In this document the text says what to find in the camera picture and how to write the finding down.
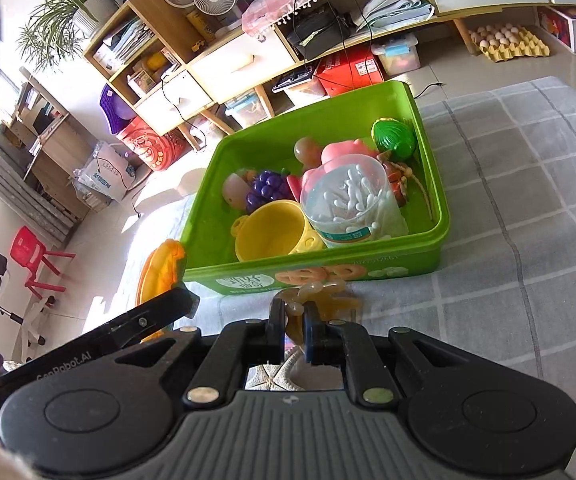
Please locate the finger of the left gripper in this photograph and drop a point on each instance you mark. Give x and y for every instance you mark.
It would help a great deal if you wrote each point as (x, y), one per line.
(158, 309)

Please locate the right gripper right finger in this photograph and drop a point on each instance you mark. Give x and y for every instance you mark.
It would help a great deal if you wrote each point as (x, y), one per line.
(348, 347)

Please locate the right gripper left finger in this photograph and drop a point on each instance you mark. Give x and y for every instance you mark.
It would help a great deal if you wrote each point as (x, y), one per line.
(227, 357)

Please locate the clear cotton swab jar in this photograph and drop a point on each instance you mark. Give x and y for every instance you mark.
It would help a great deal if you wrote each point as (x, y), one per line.
(353, 203)

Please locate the purple toy grapes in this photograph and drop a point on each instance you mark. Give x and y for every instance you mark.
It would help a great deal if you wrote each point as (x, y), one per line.
(267, 187)

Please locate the pink pig toy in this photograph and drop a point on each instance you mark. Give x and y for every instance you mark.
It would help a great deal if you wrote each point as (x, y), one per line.
(331, 154)

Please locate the yellow green toy corn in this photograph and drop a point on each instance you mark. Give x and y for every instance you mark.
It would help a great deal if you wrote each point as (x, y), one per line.
(394, 139)

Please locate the white starfish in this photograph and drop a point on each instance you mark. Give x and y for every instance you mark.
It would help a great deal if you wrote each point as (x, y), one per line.
(276, 377)

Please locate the orange toy lid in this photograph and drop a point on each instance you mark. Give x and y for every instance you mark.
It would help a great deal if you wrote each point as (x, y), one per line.
(164, 269)

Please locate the green plastic cookie bin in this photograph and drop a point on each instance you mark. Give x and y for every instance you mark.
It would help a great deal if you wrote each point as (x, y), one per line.
(210, 258)

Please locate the red plastic chair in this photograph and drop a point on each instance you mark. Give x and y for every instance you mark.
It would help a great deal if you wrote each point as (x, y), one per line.
(30, 253)

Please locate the white plastic bag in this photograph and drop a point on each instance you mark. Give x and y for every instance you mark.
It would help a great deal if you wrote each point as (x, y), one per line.
(106, 172)

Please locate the pink toy ball half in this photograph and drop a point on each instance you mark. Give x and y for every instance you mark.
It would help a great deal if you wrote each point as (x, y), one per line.
(235, 191)

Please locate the small orange toy figure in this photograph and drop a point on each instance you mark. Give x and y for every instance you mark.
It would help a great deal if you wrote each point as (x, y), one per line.
(399, 174)

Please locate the red paper bag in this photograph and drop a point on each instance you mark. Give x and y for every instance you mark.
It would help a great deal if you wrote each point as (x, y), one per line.
(157, 152)

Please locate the grey checked tablecloth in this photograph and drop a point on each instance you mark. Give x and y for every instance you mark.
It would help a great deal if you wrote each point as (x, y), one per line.
(489, 263)

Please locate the red cardboard box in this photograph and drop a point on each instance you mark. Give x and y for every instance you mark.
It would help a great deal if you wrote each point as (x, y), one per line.
(348, 70)

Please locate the wooden shelf unit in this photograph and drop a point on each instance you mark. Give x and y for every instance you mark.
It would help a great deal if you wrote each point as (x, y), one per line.
(144, 53)

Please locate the clear plastic storage box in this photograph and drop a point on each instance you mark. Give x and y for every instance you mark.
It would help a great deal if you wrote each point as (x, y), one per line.
(398, 55)

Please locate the black printer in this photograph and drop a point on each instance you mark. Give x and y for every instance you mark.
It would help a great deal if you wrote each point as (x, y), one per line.
(314, 33)

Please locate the wooden tv cabinet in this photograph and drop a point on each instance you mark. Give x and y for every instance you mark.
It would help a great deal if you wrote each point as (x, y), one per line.
(237, 62)

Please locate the potted green plant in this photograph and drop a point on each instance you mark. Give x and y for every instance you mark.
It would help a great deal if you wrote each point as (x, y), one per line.
(57, 29)

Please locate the yellow egg tray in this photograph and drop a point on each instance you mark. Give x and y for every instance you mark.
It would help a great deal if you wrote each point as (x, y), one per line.
(507, 42)

